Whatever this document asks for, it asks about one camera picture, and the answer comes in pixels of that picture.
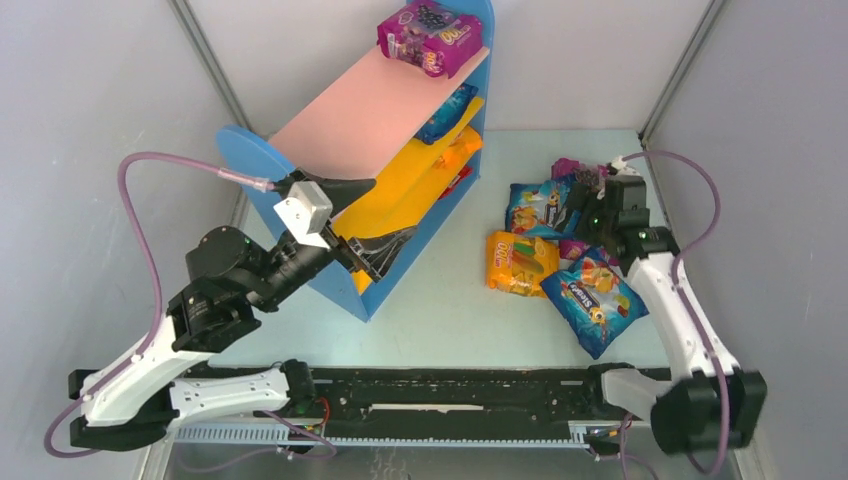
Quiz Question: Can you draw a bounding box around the blue Blendy candy bag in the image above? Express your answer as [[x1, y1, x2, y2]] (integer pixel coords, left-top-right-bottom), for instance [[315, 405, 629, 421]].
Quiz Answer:
[[505, 175, 579, 240]]

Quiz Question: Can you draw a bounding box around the blue Slendy candy bag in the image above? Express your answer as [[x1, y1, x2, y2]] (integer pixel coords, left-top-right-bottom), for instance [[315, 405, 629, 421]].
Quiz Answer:
[[540, 249, 649, 360]]

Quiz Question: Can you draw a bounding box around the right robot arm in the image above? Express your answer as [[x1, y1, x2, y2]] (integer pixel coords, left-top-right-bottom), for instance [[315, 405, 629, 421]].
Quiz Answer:
[[566, 175, 767, 454]]

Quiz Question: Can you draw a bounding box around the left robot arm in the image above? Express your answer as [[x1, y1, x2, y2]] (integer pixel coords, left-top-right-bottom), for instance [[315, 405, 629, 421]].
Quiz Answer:
[[69, 170, 415, 452]]

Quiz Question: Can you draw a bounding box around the blue wooden shelf unit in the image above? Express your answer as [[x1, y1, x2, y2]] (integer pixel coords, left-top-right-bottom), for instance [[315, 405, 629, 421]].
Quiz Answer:
[[216, 1, 495, 321]]

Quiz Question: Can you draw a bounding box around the purple candy bag far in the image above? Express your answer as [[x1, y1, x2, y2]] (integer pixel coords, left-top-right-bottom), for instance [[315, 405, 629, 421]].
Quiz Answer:
[[551, 157, 608, 189]]

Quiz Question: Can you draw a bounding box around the purple candy bag near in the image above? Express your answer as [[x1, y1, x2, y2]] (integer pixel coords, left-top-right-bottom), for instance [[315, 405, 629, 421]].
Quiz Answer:
[[559, 239, 619, 266]]

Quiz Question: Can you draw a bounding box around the orange candy bag on table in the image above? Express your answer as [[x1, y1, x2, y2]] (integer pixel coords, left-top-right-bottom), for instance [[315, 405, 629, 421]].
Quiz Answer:
[[485, 231, 560, 297]]

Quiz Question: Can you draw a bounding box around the red candy bag in shelf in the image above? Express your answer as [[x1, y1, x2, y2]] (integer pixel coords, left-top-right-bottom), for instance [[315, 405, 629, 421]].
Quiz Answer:
[[438, 165, 473, 200]]

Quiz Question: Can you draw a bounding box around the blue candy bag in shelf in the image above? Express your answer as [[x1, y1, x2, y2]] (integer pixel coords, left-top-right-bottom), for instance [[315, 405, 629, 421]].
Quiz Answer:
[[414, 83, 478, 145]]

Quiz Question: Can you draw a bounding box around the orange candy bag in shelf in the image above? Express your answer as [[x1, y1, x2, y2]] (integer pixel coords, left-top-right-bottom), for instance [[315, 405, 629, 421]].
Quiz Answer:
[[434, 126, 483, 169]]

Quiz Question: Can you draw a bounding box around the purple candy bag on shelf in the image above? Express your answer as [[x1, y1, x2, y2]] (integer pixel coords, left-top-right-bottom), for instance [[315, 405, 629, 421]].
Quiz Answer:
[[377, 1, 484, 78]]

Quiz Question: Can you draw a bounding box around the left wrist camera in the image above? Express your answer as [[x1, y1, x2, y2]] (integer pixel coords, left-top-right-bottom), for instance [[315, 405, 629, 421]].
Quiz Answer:
[[273, 181, 333, 250]]

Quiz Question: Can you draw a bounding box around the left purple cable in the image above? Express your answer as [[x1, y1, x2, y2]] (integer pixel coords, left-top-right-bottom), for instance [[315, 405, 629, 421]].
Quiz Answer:
[[43, 151, 276, 460]]

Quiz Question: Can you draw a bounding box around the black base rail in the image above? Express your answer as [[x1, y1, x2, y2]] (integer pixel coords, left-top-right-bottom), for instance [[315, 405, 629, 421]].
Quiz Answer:
[[178, 360, 670, 446]]

